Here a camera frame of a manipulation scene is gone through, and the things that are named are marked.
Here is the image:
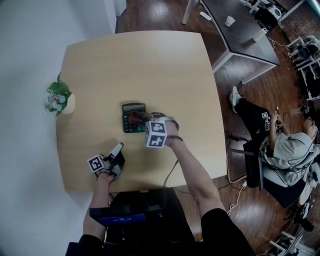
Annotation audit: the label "person's right hand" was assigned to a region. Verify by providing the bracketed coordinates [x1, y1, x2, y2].
[166, 125, 182, 148]

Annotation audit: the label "white cable with plug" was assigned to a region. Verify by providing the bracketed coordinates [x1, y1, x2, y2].
[226, 181, 248, 216]

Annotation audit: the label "metal tube frame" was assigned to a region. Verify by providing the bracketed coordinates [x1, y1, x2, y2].
[226, 147, 248, 184]

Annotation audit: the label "person's left forearm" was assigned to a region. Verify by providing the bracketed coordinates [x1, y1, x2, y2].
[82, 178, 116, 241]

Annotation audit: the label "person's left hand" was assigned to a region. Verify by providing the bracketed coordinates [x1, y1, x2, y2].
[95, 171, 116, 184]

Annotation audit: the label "black chest rig with screen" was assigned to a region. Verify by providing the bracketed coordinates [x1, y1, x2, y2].
[89, 187, 187, 251]

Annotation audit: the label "black chair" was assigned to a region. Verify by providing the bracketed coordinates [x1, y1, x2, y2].
[254, 7, 278, 28]

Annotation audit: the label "black calculator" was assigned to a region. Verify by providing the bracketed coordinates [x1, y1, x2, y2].
[121, 102, 147, 134]

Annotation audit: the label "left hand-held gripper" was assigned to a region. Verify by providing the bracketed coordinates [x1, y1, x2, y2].
[86, 141, 126, 182]

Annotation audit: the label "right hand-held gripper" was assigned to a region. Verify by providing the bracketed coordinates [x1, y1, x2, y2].
[144, 112, 181, 150]

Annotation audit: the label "white and black backpack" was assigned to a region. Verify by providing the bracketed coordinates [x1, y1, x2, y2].
[266, 4, 283, 18]

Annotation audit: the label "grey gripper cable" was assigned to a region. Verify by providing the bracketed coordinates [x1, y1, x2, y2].
[162, 159, 180, 189]

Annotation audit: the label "white shelf unit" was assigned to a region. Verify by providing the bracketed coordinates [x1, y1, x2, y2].
[287, 37, 320, 101]

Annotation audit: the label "person's right forearm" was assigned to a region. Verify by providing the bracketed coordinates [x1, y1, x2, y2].
[166, 139, 226, 221]

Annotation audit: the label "flowers in cream pot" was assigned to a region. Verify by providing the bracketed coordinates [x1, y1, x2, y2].
[44, 72, 76, 118]

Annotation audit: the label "white cylindrical bottle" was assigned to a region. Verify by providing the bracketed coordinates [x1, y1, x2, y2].
[251, 27, 269, 43]

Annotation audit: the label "grey office chair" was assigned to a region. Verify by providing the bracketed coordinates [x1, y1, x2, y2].
[259, 152, 320, 210]

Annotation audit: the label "dark table with white legs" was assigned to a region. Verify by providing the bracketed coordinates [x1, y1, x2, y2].
[182, 0, 280, 85]

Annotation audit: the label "black bag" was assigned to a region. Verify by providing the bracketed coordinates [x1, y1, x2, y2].
[243, 139, 263, 189]

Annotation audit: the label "person's black shirt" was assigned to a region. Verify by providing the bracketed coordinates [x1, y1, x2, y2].
[65, 206, 253, 256]

